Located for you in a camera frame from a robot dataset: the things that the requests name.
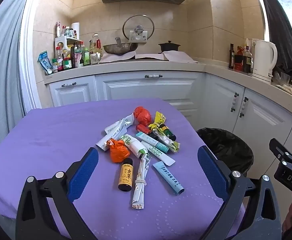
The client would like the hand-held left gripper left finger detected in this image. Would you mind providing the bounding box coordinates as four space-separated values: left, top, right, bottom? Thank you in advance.
15 147 99 240

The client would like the group of condiment bottles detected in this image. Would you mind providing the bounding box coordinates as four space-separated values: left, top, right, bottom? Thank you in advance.
51 21 104 73

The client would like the purple tablecloth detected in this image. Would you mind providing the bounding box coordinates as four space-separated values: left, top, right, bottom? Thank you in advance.
0 97 248 240

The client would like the light blue tube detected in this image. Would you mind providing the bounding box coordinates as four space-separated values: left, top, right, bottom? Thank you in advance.
153 161 185 195

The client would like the metal wok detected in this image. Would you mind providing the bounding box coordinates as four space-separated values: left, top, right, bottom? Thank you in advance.
103 37 139 55

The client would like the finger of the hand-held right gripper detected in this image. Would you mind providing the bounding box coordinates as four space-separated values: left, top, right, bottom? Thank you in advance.
269 138 292 170

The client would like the dark cloth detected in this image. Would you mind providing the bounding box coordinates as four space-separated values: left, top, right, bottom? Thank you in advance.
275 64 292 79

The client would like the paper towel roll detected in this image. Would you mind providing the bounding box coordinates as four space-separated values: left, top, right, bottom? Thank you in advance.
71 22 80 39

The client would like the white drawer front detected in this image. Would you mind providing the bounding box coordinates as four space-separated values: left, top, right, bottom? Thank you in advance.
176 109 199 130
161 99 199 111
95 72 205 101

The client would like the dark curtain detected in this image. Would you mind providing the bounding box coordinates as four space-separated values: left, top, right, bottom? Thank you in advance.
259 0 292 73

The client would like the white electric kettle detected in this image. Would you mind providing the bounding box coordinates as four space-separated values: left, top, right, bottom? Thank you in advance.
252 39 278 84

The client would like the brown sauce bottle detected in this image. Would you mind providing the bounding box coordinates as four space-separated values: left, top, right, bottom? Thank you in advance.
243 45 254 74

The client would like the white squeezed tube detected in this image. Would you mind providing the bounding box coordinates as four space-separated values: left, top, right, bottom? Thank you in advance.
104 114 135 135

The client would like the white green packet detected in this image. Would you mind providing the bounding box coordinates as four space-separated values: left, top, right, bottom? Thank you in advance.
119 134 146 159

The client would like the pale grey curtain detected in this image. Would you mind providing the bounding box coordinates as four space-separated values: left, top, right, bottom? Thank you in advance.
0 0 36 140

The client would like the white tube green print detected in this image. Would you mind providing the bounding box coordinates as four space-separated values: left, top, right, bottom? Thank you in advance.
139 141 176 167

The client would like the pale blue white tube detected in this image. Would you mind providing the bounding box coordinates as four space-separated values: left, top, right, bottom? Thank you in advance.
95 126 129 152

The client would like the knotted orange plastic bag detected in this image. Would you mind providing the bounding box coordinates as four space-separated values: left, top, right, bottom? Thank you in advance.
133 106 152 125

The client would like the pale cover sheet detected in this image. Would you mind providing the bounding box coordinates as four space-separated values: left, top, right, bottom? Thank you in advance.
98 51 136 63
162 51 199 63

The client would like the glass pot lid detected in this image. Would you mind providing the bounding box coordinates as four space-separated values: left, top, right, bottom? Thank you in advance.
122 14 155 42

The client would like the brown bottle yellow label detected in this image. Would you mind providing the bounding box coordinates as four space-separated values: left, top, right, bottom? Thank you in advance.
118 158 134 192

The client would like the white spice rack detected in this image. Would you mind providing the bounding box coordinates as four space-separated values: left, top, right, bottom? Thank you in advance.
55 36 84 55

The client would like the black pot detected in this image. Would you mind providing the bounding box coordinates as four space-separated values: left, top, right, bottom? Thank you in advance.
158 40 181 54

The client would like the blue white packet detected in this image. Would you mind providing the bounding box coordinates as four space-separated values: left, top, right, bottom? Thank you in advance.
38 51 54 75

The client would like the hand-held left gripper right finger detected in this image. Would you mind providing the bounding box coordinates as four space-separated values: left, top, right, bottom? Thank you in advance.
197 145 283 240

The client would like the dark olive oil bottle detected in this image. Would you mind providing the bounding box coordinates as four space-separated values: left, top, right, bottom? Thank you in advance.
228 43 235 70

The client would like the green labelled dark bottle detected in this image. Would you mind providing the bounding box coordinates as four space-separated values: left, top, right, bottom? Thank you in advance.
159 124 177 141

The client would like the long white tied wrapper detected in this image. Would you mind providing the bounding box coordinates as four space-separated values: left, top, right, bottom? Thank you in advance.
131 154 152 210

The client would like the green white tied wrapper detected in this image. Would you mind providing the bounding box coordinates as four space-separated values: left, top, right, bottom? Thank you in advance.
154 130 181 153

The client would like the white lid holder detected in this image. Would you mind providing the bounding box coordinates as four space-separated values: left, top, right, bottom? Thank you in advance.
129 29 148 43

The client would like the white door frame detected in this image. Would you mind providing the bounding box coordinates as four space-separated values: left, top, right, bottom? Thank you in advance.
19 0 42 117

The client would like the teal tube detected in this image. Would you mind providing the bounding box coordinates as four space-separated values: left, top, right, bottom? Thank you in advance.
136 132 170 153

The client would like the red labelled dark bottle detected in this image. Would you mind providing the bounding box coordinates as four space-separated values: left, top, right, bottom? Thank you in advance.
136 124 153 135

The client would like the crumpled orange plastic bag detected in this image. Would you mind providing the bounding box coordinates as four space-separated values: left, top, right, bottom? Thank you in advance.
106 138 131 164

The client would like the black lined waste bin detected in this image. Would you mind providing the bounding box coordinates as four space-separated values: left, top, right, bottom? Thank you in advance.
195 127 254 179

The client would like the dark jar with red top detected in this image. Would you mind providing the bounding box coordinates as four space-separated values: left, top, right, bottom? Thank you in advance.
234 46 245 72

